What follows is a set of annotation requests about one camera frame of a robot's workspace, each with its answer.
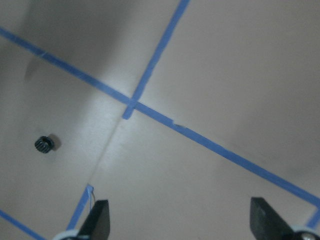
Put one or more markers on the small black bearing gear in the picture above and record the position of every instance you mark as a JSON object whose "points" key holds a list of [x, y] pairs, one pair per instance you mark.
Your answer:
{"points": [[44, 144]]}

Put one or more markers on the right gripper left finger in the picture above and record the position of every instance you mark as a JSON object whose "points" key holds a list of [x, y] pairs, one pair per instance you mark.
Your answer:
{"points": [[97, 224]]}

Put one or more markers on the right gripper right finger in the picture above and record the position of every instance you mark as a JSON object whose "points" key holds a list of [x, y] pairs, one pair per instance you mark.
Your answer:
{"points": [[265, 223]]}

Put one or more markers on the brown paper table mat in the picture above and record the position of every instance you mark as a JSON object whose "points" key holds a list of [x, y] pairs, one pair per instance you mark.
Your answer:
{"points": [[176, 111]]}

